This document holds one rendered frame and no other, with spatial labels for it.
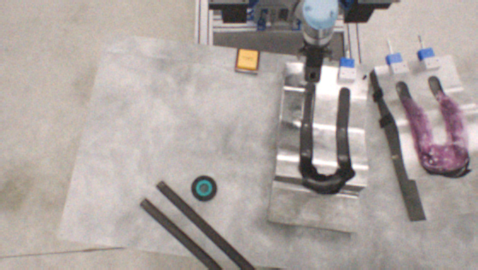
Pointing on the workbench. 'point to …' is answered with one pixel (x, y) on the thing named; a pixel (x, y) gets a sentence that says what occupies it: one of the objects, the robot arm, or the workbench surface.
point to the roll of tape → (201, 185)
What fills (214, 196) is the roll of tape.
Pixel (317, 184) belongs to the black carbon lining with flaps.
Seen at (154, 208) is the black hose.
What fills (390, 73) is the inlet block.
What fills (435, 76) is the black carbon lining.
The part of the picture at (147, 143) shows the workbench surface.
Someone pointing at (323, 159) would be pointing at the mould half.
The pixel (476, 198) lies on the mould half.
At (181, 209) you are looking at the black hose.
